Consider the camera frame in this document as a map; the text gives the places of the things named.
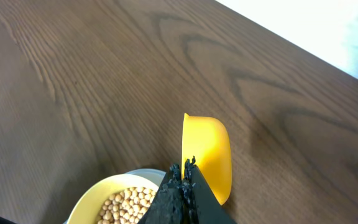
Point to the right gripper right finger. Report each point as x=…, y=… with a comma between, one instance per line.
x=201, y=206

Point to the soybeans in bowl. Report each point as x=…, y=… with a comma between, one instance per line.
x=127, y=206

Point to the yellow-green bowl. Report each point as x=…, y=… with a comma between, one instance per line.
x=104, y=193

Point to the white digital kitchen scale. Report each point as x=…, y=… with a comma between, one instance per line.
x=149, y=174

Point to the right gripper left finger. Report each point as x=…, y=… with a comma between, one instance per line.
x=167, y=206

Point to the yellow measuring scoop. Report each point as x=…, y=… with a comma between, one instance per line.
x=206, y=140

